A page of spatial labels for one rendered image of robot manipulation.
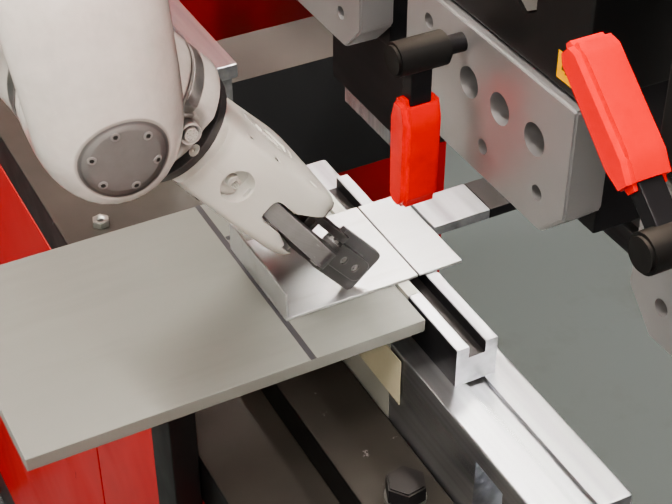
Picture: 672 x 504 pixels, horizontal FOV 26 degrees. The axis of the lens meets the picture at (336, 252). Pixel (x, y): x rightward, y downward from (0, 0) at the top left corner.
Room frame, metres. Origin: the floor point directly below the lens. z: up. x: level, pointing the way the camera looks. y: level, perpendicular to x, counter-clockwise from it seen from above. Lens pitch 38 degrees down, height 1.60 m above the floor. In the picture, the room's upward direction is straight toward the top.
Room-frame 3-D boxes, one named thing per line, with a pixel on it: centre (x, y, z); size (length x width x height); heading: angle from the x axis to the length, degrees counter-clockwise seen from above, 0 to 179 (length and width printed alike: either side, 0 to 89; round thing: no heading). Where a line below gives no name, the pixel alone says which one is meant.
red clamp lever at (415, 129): (0.62, -0.04, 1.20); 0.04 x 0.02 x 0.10; 118
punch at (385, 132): (0.79, -0.03, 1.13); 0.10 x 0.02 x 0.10; 28
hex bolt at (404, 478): (0.64, -0.04, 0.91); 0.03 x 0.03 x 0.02
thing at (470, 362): (0.77, -0.04, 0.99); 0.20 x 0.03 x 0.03; 28
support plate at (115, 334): (0.72, 0.10, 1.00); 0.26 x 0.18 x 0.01; 118
